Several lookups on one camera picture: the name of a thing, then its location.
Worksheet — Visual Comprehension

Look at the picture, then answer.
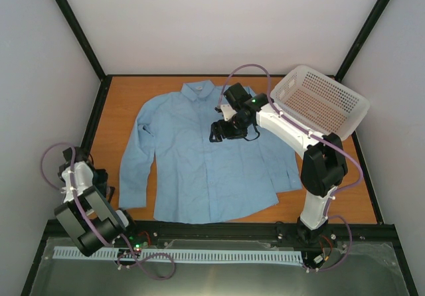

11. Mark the light blue button shirt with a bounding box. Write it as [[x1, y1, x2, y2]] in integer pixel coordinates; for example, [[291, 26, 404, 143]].
[[119, 80, 301, 224]]

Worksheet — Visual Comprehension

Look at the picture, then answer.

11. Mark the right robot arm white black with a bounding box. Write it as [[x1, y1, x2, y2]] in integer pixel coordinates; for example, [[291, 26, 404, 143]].
[[209, 83, 348, 246]]

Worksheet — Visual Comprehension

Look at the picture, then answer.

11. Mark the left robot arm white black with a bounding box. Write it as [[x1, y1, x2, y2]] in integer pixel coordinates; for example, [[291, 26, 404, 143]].
[[54, 147, 138, 256]]

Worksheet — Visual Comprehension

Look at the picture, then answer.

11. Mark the open black brooch box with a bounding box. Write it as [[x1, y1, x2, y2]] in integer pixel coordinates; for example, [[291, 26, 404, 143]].
[[106, 186, 116, 203]]

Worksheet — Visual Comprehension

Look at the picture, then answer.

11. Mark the white perforated plastic basket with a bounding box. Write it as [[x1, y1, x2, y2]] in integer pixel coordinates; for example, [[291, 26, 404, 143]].
[[271, 65, 370, 141]]

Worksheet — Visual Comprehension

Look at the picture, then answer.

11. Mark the left red green controller board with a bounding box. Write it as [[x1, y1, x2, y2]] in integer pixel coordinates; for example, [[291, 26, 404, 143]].
[[129, 231, 151, 252]]

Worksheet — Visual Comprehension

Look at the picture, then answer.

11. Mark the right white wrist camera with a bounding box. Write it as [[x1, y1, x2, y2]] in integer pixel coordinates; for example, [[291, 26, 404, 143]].
[[215, 104, 236, 121]]

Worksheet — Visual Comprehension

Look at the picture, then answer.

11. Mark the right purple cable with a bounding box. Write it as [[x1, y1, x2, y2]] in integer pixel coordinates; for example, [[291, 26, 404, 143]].
[[220, 64, 363, 272]]

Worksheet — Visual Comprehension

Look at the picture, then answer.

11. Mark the light blue slotted cable duct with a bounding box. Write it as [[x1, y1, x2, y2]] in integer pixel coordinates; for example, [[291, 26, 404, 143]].
[[52, 246, 303, 266]]

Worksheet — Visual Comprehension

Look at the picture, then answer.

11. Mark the right controller board with wires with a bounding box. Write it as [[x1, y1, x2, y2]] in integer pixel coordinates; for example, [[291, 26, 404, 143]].
[[303, 235, 333, 272]]

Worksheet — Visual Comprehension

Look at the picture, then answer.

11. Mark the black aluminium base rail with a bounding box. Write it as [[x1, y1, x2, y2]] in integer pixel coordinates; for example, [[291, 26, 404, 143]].
[[48, 218, 398, 250]]

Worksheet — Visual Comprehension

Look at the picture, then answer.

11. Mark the right black frame post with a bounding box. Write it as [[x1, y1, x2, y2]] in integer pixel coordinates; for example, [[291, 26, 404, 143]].
[[334, 0, 390, 83]]

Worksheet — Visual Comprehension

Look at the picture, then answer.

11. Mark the black frame post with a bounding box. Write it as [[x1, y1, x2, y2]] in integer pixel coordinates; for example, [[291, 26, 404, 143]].
[[334, 0, 390, 83], [55, 0, 106, 82]]

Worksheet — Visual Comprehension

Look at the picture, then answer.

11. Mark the left black frame post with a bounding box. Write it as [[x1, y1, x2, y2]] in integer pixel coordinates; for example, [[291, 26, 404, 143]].
[[55, 0, 106, 82]]

